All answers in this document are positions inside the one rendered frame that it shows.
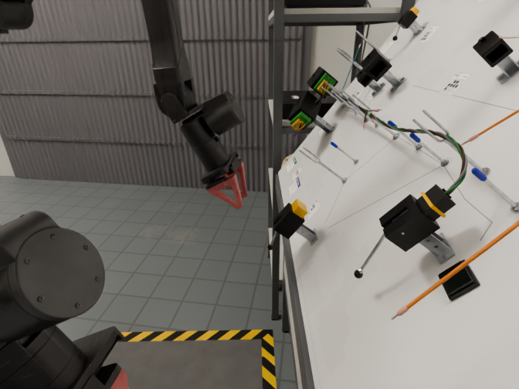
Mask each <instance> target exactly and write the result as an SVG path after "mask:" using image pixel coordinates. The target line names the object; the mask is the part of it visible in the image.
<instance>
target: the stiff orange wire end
mask: <svg viewBox="0 0 519 389"><path fill-rule="evenodd" d="M517 227H519V220H518V221H517V222H515V223H514V224H513V225H512V226H511V227H509V228H508V229H506V230H505V231H504V232H502V233H501V234H499V235H498V236H497V237H496V238H494V239H493V240H492V241H490V242H489V243H488V244H486V245H485V246H484V247H483V248H481V249H480V250H479V251H477V252H476V253H474V254H473V255H472V256H471V257H469V258H468V259H467V260H466V261H464V262H463V263H461V264H460V265H459V266H457V267H456V268H455V269H454V270H452V271H451V272H449V273H448V274H447V275H446V276H444V277H443V278H441V280H439V281H438V282H436V283H435V284H434V285H432V286H431V287H429V288H428V289H427V290H426V291H425V292H424V293H422V294H421V295H419V296H418V297H416V298H415V299H414V300H413V301H412V302H410V303H409V304H407V305H406V306H403V307H402V308H401V309H400V310H398V311H397V314H396V315H394V316H393V317H392V318H391V320H393V319H395V318H396V317H397V316H401V315H403V314H404V313H406V312H407V311H408V310H409V309H410V308H411V307H412V306H414V305H415V304H416V303H417V302H418V301H420V300H421V299H423V298H424V297H425V296H427V295H428V294H430V293H431V292H432V291H433V290H434V289H436V288H437V287H439V286H440V285H442V284H443V283H444V282H445V281H446V280H448V279H449V278H451V277H452V276H454V275H455V274H456V273H458V272H459V271H460V270H461V269H463V268H464V267H465V266H467V265H468V264H470V263H471V262H472V261H473V260H474V259H476V258H477V257H479V256H480V255H482V254H483V253H484V252H485V251H487V250H488V249H489V248H491V247H492V246H493V245H495V244H496V243H498V242H499V241H500V240H501V239H502V238H504V237H505V236H507V235H508V234H510V233H511V232H512V231H513V230H515V229H516V228H517Z"/></svg>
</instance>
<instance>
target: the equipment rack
mask: <svg viewBox="0 0 519 389"><path fill-rule="evenodd" d="M415 3H416V0H402V5H401V7H380V8H367V5H368V3H367V2H366V5H364V7H363V8H362V7H360V8H284V0H268V245H270V243H271V242H272V239H273V235H274V232H275V231H274V227H273V220H274V219H275V217H276V216H277V215H278V214H279V211H278V204H277V199H276V174H278V172H279V171H280V169H281V157H282V134H295V133H296V130H293V128H292V127H282V126H292V125H291V124H290V120H288V118H287V119H283V118H282V116H283V35H284V26H340V25H356V29H357V30H358V31H359V32H360V33H361V34H362V29H363V22H365V25H364V32H365V26H366V25H368V22H370V25H375V24H383V23H392V22H398V21H399V20H400V18H401V17H403V15H404V14H405V13H406V12H407V11H409V10H410V9H411V8H413V7H414V6H415ZM360 43H361V37H360V35H359V34H357V33H355V41H354V55H353V59H354V58H355V55H356V53H357V51H358V53H357V55H356V58H355V62H356V63H358V58H359V53H360V48H361V47H360V48H359V49H358V47H359V45H360ZM356 72H357V67H356V66H355V65H354V64H353V66H352V70H351V83H352V81H353V80H354V79H355V77H356ZM316 126H317V125H316V124H315V123H311V124H310V125H309V126H308V127H306V128H305V129H304V130H301V131H300V132H299V134H310V132H311V131H312V130H313V129H314V128H315V127H316ZM297 133H298V132H297ZM272 246H273V249H272V250H269V249H268V258H270V264H271V275H272V314H271V319H272V320H279V291H283V284H279V283H283V240H282V235H281V234H279V233H278V232H277V233H276V236H275V239H274V241H273V244H272Z"/></svg>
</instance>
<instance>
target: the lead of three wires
mask: <svg viewBox="0 0 519 389"><path fill-rule="evenodd" d="M440 137H441V138H442V139H444V140H447V141H449V142H450V143H451V144H452V145H453V146H454V147H455V148H456V149H457V150H458V152H459V154H460V157H461V159H462V167H461V172H460V176H459V177H458V179H457V180H456V181H455V182H454V183H453V184H452V185H451V186H450V187H449V189H448V190H447V191H446V192H444V193H445V194H447V193H448V195H450V194H451V193H452V192H453V191H454V190H455V189H456V188H457V187H458V186H459V185H460V184H461V183H462V182H463V180H464V178H465V177H466V169H467V166H468V160H467V156H466V155H465V152H464V149H463V147H462V146H461V145H460V144H459V143H457V142H456V141H455V140H454V139H453V138H452V137H451V136H447V135H445V134H443V133H441V136H440Z"/></svg>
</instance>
